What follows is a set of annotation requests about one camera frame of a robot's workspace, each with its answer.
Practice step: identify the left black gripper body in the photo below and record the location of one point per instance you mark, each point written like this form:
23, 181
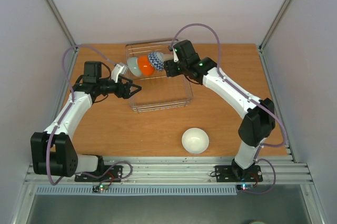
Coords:
119, 92

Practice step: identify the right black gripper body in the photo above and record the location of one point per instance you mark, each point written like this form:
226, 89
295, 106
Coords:
168, 68

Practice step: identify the chrome wire dish rack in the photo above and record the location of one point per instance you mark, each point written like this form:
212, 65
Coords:
158, 90

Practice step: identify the white and orange bowl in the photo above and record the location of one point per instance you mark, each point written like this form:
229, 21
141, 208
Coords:
145, 66

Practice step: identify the blue zigzag patterned bowl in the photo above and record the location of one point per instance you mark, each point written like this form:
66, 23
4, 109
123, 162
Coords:
156, 59

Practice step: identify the teal patterned ceramic bowl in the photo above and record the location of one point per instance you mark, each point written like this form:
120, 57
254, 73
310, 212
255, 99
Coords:
133, 66

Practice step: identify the striped ceramic bowl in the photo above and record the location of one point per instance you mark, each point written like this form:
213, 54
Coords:
195, 141

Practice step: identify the beige speckled ceramic bowl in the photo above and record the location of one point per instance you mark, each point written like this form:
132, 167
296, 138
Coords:
166, 57

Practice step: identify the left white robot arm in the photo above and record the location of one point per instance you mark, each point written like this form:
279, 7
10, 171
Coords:
53, 153

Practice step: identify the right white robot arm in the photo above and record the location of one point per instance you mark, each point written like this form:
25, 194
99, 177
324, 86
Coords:
257, 121

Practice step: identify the left small circuit board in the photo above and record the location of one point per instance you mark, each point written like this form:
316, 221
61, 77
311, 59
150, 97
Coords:
101, 187

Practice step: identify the small circuit board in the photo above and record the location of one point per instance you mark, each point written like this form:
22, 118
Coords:
101, 187
245, 187

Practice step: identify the right small circuit board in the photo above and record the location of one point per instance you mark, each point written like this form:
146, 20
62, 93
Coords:
245, 187

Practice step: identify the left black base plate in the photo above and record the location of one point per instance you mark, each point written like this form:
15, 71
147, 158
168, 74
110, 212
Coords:
96, 176

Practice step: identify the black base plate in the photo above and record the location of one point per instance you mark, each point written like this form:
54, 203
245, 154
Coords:
96, 176
225, 173

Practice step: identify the grey slotted cable duct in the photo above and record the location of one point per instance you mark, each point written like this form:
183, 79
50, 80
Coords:
138, 190

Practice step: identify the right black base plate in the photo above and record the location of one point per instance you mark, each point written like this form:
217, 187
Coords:
225, 173

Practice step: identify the aluminium rail frame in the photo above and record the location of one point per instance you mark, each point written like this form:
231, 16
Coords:
196, 170

